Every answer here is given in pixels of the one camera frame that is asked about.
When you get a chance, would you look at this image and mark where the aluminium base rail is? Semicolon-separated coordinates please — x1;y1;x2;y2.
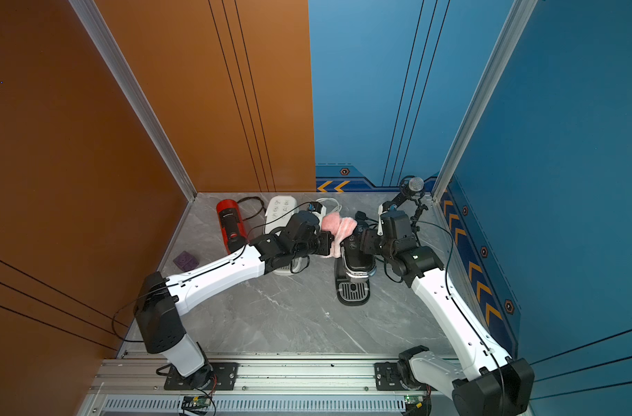
81;350;530;416

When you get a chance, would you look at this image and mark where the red coffee machine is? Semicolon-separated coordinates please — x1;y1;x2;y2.
216;199;248;254

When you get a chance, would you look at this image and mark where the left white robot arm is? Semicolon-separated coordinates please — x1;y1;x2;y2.
134;211;334;389

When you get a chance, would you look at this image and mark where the green circuit board left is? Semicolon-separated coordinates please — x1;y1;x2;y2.
179;395;216;416

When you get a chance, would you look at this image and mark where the pink cloth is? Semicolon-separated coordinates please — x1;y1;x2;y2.
321;213;358;258

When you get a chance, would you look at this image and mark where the black coffee machine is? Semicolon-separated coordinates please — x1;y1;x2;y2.
334;225;377;307

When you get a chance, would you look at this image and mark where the white coffee machine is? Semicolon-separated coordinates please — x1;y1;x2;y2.
264;195;302;276

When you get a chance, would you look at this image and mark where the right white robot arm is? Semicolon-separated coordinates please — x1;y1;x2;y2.
361;207;535;415

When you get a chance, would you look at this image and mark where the black microphone on tripod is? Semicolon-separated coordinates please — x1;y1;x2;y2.
391;175;429;232

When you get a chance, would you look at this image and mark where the green circuit board right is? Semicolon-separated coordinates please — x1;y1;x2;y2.
402;395;432;416

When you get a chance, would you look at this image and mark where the purple block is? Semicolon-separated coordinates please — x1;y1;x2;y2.
173;251;200;273

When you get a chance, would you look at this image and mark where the green circuit board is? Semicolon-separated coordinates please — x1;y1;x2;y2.
402;395;432;416
179;395;216;416

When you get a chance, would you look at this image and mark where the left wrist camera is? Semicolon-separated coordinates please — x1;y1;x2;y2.
305;201;327;222

